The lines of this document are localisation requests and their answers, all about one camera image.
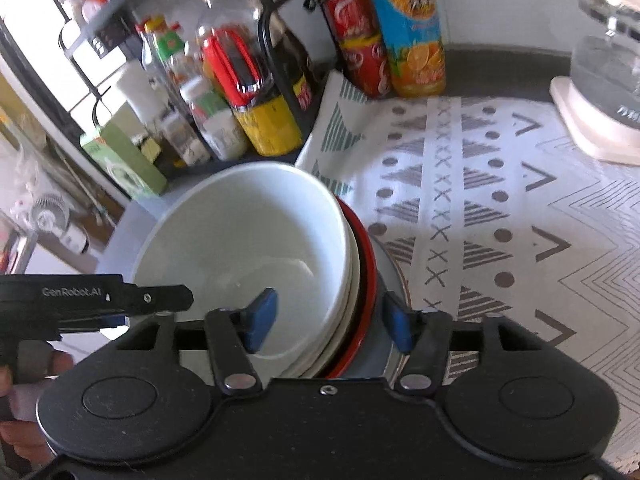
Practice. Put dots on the white plastic bottle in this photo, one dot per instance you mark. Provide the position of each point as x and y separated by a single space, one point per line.
137 90

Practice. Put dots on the white capped jar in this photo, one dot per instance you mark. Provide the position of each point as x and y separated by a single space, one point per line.
220 130

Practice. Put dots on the small white fan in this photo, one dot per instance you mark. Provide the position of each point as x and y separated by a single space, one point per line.
50 215

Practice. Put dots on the red cola bottle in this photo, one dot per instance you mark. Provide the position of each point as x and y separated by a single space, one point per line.
357 25

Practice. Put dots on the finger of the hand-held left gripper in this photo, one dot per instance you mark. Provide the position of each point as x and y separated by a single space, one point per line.
160 298

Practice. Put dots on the green triangle patterned cloth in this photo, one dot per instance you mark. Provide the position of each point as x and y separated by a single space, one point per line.
340 125

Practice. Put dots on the small spice jar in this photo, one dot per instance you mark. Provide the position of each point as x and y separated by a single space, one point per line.
182 140

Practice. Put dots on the light green box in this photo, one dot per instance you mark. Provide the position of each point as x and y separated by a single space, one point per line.
125 165

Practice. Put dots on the orange soda bottle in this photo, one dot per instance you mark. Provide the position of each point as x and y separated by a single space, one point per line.
415 35

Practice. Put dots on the green capped bottle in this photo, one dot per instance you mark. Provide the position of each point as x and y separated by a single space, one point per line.
167 42

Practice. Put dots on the yellow label oil bottle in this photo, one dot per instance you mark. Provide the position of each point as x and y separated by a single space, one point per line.
265 125

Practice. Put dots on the red rimmed plate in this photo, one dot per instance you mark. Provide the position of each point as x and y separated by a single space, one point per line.
369 280

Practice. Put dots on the person's left hand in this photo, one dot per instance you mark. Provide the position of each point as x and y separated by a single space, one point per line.
25 442

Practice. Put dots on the dark sauce bottle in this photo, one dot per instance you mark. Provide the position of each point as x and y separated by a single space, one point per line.
290 65

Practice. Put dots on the white ceramic bowl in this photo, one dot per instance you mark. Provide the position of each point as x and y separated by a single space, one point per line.
352 285
235 240

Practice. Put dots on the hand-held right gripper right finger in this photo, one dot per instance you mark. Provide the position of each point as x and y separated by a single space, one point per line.
397 322

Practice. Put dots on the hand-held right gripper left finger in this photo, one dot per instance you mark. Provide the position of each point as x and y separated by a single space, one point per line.
261 317

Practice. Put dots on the grey plate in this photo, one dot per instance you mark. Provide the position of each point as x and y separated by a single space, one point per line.
387 270

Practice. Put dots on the white patterned table mat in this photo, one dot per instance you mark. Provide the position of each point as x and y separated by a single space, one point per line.
500 200

